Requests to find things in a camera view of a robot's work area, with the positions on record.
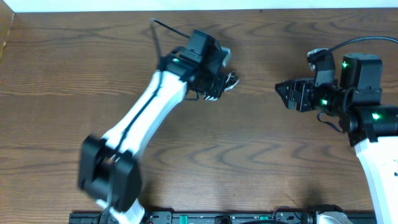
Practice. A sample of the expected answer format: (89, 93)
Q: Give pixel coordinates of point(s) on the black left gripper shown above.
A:
(219, 84)

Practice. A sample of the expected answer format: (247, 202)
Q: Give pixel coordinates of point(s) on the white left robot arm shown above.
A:
(109, 166)

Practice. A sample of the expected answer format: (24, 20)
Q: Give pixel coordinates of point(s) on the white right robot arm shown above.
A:
(370, 125)

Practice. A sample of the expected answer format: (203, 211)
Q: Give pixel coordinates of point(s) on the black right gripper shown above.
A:
(302, 94)

